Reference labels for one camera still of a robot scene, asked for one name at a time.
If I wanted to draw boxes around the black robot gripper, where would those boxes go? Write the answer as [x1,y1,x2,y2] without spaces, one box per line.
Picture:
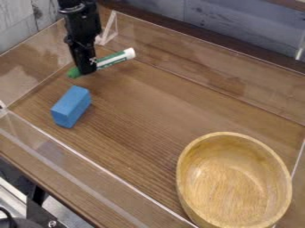
[59,0,102,75]

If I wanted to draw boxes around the green Expo marker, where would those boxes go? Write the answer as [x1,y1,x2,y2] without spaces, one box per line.
[67,47,137,78]

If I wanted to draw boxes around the black metal table bracket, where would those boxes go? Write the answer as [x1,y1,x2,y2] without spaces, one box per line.
[27,188,67,228]

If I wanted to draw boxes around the blue foam block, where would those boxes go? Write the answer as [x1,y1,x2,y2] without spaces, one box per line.
[50,85,92,128]

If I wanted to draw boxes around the black cable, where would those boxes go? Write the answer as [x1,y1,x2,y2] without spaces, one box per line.
[0,206,19,228]

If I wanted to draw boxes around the brown wooden bowl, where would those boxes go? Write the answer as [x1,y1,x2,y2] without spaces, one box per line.
[177,132,292,228]

